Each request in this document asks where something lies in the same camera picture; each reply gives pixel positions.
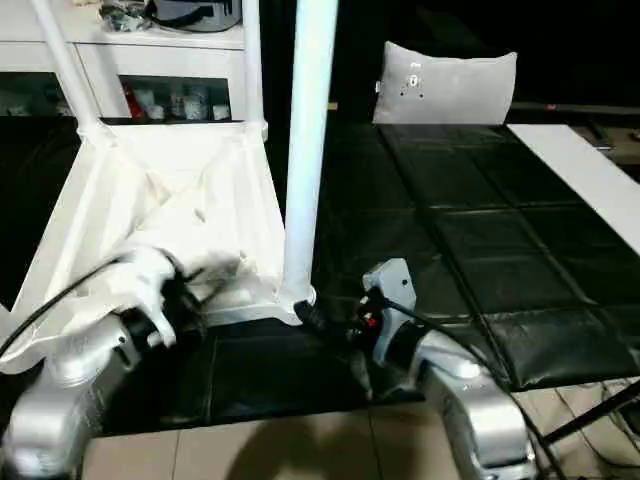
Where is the white flat board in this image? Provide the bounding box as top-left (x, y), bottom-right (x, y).
top-left (507, 123), bottom-right (640, 256)

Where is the black table mat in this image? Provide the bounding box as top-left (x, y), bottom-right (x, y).
top-left (0, 117), bottom-right (640, 436)

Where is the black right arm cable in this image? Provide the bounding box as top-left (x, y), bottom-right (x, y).
top-left (369, 294), bottom-right (566, 480)

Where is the black box with gold label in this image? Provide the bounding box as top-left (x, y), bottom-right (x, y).
top-left (259, 0), bottom-right (391, 124)

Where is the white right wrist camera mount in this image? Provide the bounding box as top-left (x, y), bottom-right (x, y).
top-left (362, 257), bottom-right (417, 366)

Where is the tangled floor cable bundle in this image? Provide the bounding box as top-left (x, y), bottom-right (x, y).
top-left (554, 374), bottom-right (640, 451)

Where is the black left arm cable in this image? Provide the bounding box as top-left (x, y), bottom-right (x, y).
top-left (0, 254), bottom-right (126, 351)

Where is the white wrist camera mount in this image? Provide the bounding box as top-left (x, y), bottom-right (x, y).
top-left (107, 247), bottom-right (177, 349)
top-left (362, 257), bottom-right (417, 366)

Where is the black bar with red light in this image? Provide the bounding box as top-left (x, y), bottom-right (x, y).
top-left (514, 103), bottom-right (640, 113)

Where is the white glass-door cabinet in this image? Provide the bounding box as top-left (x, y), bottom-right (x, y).
top-left (0, 12), bottom-right (249, 121)

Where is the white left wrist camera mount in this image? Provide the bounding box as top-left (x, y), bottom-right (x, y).
top-left (107, 247), bottom-right (177, 349)

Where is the white plastic table top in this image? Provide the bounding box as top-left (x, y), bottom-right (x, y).
top-left (0, 118), bottom-right (319, 376)

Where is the white plastic table leg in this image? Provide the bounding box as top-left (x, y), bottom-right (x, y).
top-left (278, 0), bottom-right (337, 306)
top-left (29, 0), bottom-right (109, 144)
top-left (242, 0), bottom-right (270, 139)

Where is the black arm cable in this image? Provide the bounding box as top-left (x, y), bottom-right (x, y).
top-left (0, 254), bottom-right (126, 351)
top-left (369, 294), bottom-right (566, 480)

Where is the black metal table leg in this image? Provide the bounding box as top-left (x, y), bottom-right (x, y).
top-left (542, 382), bottom-right (640, 447)

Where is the grey cushion with metal fittings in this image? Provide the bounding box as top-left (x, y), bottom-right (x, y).
top-left (372, 40), bottom-right (519, 125)

